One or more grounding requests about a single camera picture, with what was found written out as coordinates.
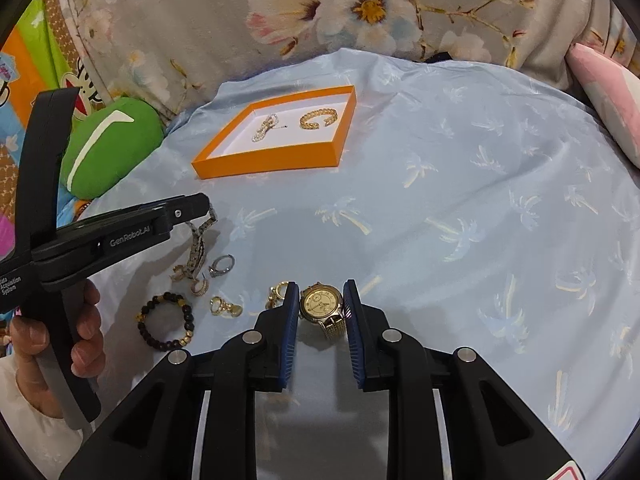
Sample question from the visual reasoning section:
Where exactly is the black bead bracelet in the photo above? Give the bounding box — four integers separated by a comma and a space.
135, 292, 196, 352

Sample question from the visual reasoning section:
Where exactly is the person's left hand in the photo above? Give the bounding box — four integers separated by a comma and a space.
9, 280, 107, 418

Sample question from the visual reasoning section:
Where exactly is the orange jewelry box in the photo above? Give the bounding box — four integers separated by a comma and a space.
191, 85, 357, 180

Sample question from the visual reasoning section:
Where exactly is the grey floral blanket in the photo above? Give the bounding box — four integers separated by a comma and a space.
50, 0, 636, 121

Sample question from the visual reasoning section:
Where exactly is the colourful cartoon sheet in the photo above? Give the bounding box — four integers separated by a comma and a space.
0, 0, 106, 351

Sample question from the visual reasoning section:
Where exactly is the gold chain bracelet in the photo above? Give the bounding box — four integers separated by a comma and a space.
299, 108, 339, 132

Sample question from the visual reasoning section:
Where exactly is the person's white garment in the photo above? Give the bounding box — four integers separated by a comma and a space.
0, 357, 83, 467

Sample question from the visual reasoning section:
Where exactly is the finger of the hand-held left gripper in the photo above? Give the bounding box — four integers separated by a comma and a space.
159, 192, 210, 228

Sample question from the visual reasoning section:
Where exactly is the thin gold necklace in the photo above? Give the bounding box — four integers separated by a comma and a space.
251, 114, 288, 143

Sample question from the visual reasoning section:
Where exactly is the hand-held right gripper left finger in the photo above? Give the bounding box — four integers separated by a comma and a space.
60, 281, 301, 480

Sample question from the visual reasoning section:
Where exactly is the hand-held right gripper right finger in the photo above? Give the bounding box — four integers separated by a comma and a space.
342, 279, 588, 480

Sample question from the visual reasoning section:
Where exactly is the silver ring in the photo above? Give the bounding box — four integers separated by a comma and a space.
208, 254, 236, 279

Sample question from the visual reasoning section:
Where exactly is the gold mesh-band watch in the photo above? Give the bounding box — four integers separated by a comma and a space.
298, 282, 349, 341

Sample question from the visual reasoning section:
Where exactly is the pink pillow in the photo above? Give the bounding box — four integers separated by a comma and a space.
565, 42, 640, 170

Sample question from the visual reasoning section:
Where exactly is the green pillow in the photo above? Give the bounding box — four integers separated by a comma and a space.
59, 97, 166, 201

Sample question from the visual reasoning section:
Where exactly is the gold dangle earring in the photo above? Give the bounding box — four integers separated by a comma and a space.
265, 281, 291, 310

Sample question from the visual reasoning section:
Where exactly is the two-tone dark-face watch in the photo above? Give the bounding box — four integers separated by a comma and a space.
171, 209, 219, 282

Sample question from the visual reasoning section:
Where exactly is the blue palm-print sheet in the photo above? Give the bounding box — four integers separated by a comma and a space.
55, 47, 640, 480

